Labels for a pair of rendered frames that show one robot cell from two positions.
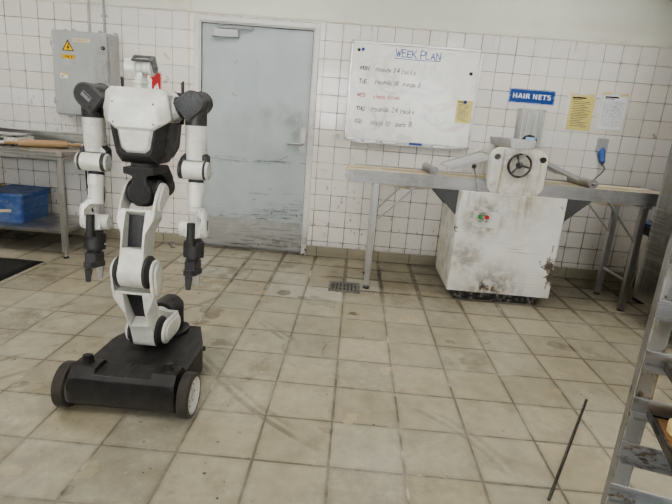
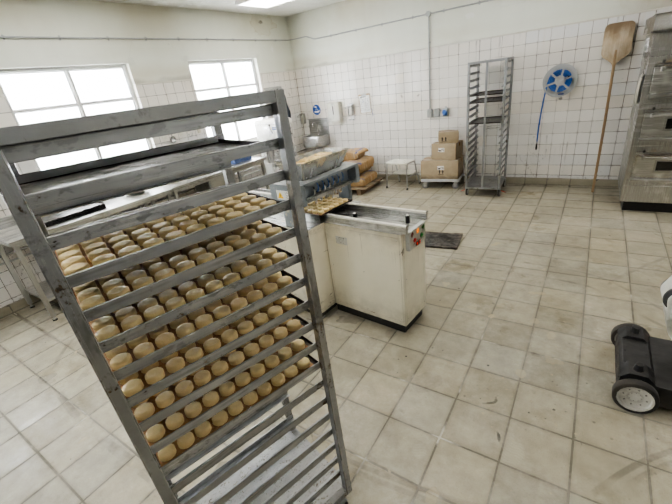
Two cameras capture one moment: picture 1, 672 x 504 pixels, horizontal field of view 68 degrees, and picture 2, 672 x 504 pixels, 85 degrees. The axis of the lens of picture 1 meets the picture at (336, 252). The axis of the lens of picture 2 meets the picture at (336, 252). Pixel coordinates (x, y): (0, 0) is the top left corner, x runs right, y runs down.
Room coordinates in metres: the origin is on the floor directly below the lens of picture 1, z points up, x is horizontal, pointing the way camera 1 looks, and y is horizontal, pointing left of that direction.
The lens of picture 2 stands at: (1.49, -1.38, 1.82)
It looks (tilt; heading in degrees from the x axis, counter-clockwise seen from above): 25 degrees down; 125
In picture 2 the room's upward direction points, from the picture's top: 8 degrees counter-clockwise
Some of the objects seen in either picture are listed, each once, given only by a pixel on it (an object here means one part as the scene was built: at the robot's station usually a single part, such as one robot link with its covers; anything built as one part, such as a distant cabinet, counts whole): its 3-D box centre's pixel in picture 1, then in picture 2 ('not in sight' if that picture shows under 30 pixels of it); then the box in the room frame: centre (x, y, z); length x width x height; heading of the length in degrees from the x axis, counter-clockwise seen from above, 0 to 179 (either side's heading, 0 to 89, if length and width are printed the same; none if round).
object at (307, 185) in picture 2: not in sight; (318, 193); (-0.26, 0.99, 1.01); 0.72 x 0.33 x 0.34; 83
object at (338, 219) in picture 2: not in sight; (299, 213); (-0.38, 0.86, 0.87); 2.01 x 0.03 x 0.07; 173
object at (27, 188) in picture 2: not in sight; (148, 164); (0.48, -0.79, 1.68); 0.60 x 0.40 x 0.02; 72
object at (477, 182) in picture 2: not in sight; (488, 128); (0.38, 4.45, 0.93); 0.64 x 0.51 x 1.78; 92
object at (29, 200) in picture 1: (16, 203); not in sight; (4.30, 2.85, 0.36); 0.47 x 0.38 x 0.26; 0
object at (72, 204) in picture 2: not in sight; (143, 184); (0.30, -0.72, 1.59); 0.64 x 0.03 x 0.03; 72
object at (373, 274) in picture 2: not in sight; (375, 265); (0.25, 0.93, 0.45); 0.70 x 0.34 x 0.90; 173
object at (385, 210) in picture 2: not in sight; (322, 202); (-0.35, 1.15, 0.87); 2.01 x 0.03 x 0.07; 173
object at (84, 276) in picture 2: not in sight; (195, 235); (0.67, -0.84, 1.50); 0.64 x 0.03 x 0.03; 72
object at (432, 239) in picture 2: not in sight; (433, 239); (0.20, 2.46, 0.02); 0.60 x 0.40 x 0.03; 6
